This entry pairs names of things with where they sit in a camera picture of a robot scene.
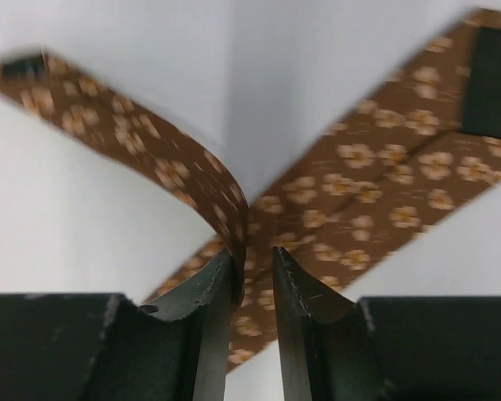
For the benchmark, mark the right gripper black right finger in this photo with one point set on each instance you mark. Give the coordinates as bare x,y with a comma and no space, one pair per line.
328,344

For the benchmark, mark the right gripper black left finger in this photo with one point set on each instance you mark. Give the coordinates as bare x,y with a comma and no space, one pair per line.
174,348

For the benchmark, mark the brown floral tie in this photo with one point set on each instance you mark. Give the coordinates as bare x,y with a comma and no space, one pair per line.
426,142

